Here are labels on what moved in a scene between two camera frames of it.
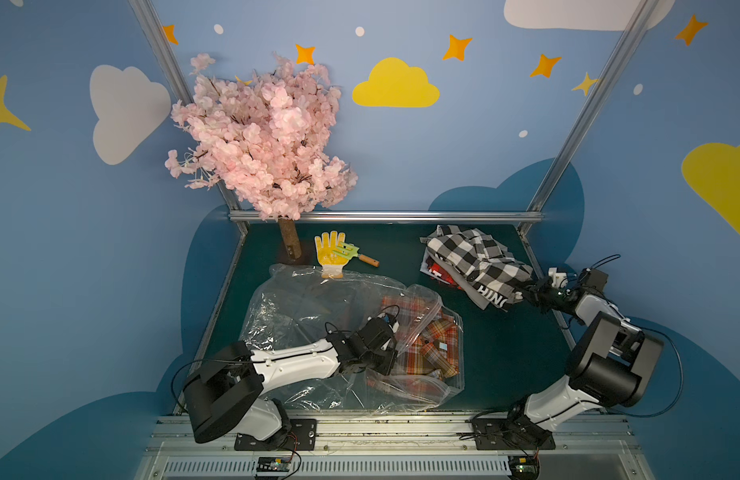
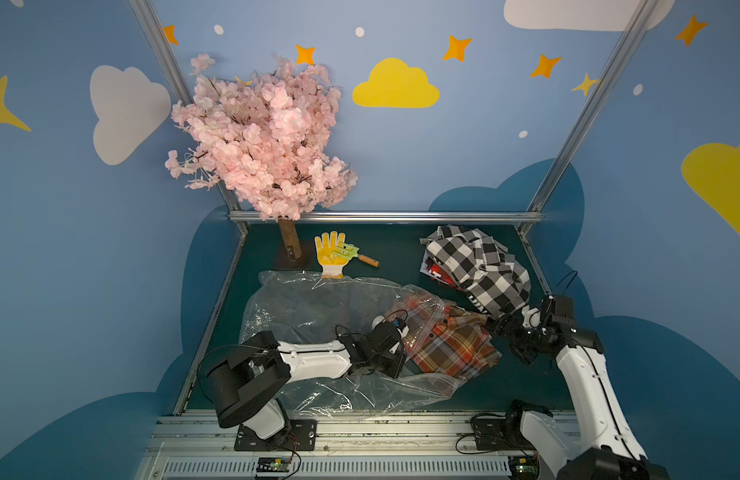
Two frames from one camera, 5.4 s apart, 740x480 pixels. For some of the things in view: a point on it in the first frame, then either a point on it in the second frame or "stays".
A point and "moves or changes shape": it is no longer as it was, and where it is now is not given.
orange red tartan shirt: x=428 y=339 moves or changes shape
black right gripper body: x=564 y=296 -> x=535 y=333
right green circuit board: x=523 y=467 stays
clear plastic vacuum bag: x=293 y=304 stays
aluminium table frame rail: x=249 y=216 stays
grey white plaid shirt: x=479 y=263 stays
